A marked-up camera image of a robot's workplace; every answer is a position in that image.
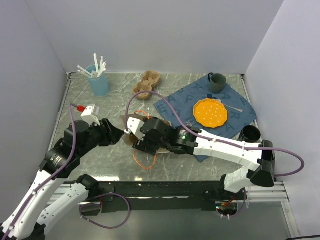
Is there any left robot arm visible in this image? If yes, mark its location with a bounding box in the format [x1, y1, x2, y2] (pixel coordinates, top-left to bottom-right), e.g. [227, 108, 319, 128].
[0, 118, 124, 240]

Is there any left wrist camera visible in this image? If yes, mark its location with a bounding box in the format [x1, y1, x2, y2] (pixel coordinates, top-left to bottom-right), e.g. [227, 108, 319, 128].
[76, 104, 101, 127]

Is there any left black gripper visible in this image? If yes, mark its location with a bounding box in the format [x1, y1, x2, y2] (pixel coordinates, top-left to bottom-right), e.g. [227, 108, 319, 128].
[77, 117, 124, 156]

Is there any orange dotted plate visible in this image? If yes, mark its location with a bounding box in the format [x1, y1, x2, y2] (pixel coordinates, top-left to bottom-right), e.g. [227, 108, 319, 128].
[192, 98, 228, 129]

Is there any blue plastic cup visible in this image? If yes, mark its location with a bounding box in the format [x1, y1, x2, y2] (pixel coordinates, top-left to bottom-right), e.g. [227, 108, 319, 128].
[87, 72, 110, 97]

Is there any black mounting base rail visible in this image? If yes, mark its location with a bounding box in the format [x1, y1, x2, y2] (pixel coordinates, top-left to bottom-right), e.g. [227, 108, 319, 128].
[85, 181, 247, 213]

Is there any dark green mug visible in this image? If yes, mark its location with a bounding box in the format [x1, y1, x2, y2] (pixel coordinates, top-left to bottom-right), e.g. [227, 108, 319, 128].
[207, 72, 227, 94]

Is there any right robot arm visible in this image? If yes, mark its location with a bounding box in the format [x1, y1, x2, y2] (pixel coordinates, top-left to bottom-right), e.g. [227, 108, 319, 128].
[125, 117, 275, 200]

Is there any blue letter-print cloth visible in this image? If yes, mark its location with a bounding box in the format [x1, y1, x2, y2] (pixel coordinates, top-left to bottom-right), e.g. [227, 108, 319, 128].
[153, 75, 258, 163]

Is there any white wrapped straw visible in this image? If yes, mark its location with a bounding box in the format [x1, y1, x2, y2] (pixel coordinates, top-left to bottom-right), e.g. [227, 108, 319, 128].
[77, 65, 93, 78]
[93, 53, 100, 74]
[97, 56, 106, 77]

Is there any silver fork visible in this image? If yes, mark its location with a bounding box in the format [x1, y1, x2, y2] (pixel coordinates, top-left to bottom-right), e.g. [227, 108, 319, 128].
[186, 120, 193, 127]

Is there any brown paper takeout bag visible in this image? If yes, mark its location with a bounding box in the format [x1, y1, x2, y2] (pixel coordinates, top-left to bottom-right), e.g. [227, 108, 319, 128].
[122, 110, 169, 170]

